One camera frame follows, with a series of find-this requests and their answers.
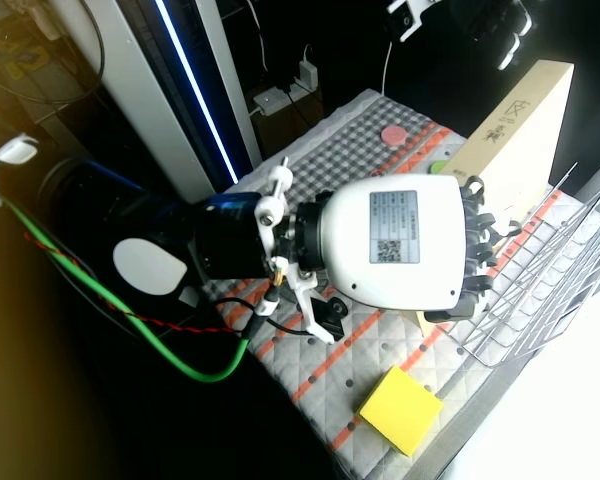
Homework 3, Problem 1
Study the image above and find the red twisted wire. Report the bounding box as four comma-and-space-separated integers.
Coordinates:
23, 232, 237, 336

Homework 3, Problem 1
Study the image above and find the black background cable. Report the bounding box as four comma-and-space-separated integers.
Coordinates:
0, 0, 106, 107

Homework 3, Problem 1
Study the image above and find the white plug adapter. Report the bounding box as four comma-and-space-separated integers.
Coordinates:
299, 60, 319, 92

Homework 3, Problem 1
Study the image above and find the white pillar with blue light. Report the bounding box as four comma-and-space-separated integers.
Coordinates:
49, 0, 264, 201

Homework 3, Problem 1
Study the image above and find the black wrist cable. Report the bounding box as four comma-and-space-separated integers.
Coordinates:
218, 297, 312, 337

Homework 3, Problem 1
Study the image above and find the green cable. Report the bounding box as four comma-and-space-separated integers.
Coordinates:
2, 199, 251, 384

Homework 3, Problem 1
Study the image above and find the beige cardboard box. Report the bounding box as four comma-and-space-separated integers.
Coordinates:
414, 59, 576, 341

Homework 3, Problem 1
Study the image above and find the thin white cable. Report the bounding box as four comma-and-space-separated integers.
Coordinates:
381, 40, 394, 96

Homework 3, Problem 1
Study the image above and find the yellow foam block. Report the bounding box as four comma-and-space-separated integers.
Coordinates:
358, 365, 445, 457

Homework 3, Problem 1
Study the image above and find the pink toy sandwich cookie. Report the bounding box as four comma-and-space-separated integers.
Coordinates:
381, 125, 409, 146

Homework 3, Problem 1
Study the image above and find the wire dish rack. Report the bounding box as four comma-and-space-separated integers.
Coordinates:
449, 162, 600, 369

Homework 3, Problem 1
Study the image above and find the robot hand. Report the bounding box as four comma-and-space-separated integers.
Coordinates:
319, 173, 524, 324
447, 0, 534, 71

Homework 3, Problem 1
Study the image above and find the white power strip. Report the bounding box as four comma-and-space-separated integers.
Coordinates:
252, 84, 307, 117

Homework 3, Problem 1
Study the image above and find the grey quilt with bear print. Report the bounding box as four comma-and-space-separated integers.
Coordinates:
202, 88, 600, 480

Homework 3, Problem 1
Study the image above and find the white cable clip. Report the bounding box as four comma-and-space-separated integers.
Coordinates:
0, 133, 40, 209

